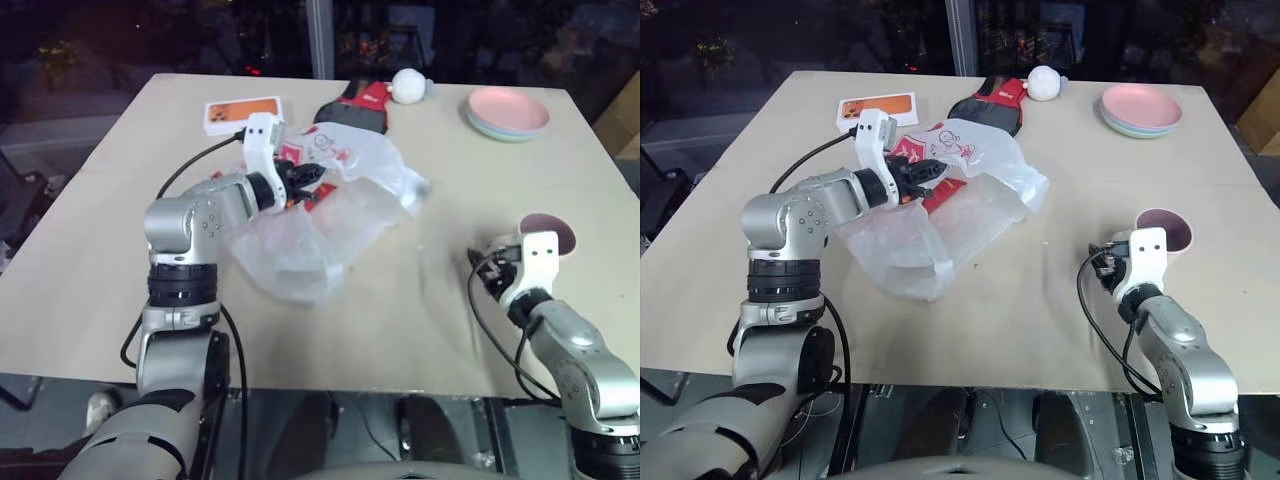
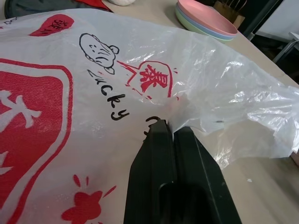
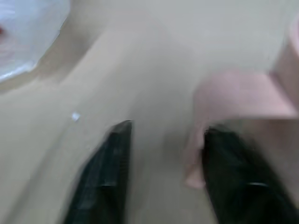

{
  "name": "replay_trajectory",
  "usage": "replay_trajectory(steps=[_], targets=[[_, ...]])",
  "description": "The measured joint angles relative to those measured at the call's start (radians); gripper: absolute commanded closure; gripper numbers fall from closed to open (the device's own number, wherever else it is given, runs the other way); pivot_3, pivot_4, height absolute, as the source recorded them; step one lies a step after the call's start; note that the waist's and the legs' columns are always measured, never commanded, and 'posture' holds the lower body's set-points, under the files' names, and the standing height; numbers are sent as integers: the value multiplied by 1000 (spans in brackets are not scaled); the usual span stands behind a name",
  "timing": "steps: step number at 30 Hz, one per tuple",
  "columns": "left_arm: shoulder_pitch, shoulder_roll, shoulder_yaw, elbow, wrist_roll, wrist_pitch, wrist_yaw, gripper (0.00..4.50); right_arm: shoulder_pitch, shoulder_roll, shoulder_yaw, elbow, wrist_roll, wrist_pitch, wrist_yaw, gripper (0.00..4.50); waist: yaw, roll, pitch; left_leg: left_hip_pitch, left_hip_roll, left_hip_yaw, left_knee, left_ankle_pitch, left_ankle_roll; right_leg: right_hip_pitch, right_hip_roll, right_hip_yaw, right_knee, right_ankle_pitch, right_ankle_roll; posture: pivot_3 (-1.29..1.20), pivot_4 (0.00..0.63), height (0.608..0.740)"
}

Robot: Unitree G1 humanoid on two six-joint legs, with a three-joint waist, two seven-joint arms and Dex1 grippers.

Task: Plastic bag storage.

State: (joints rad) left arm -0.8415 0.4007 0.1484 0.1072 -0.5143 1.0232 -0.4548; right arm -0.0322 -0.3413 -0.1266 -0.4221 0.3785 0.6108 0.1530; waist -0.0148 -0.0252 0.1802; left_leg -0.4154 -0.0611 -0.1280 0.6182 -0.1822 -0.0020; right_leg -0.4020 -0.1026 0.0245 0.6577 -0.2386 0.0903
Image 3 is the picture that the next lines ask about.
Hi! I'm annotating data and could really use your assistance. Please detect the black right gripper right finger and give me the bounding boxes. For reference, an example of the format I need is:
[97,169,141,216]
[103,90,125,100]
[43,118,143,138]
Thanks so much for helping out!
[202,126,299,224]

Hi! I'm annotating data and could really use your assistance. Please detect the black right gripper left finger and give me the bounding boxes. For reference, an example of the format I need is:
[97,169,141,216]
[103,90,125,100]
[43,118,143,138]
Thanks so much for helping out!
[62,119,133,224]

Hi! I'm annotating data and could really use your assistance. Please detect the translucent white plastic bag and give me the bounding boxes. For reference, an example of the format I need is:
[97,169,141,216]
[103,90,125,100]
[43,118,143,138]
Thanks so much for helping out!
[0,0,71,83]

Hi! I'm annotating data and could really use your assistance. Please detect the person's bare hand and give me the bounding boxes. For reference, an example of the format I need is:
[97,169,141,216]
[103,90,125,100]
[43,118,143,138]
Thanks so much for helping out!
[183,16,299,189]

